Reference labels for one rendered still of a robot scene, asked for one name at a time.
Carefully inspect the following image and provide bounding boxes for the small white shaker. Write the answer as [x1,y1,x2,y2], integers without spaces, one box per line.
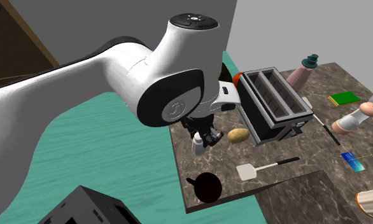
[191,132,206,157]

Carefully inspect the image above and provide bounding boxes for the brown potato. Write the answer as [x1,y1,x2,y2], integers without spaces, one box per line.
[227,128,251,144]

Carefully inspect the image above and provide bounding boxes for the black and silver toaster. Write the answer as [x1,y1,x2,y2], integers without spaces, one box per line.
[236,66,315,146]

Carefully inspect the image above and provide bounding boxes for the red round fruit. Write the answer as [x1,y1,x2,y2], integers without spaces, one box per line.
[232,71,244,90]

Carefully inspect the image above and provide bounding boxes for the pink bottle with teal cap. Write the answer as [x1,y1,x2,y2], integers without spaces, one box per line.
[286,53,320,93]

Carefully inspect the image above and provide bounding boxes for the dark robot stand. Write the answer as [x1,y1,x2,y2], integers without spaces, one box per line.
[37,185,143,224]

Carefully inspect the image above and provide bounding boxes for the green and yellow sponge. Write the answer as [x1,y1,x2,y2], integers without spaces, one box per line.
[327,90,362,108]

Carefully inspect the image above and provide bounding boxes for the blue card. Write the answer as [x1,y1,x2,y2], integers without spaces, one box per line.
[340,151,366,173]

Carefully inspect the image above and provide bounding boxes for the thin yellow stick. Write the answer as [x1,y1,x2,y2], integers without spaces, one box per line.
[348,151,373,162]

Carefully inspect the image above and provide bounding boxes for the brown wooden door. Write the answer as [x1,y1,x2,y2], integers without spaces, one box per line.
[0,0,60,88]

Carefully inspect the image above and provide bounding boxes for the black cup with handle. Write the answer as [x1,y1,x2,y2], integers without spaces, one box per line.
[185,172,223,204]

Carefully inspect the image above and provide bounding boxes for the white spatula with black handle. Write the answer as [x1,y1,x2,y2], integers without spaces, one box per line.
[236,156,301,182]
[301,96,342,147]

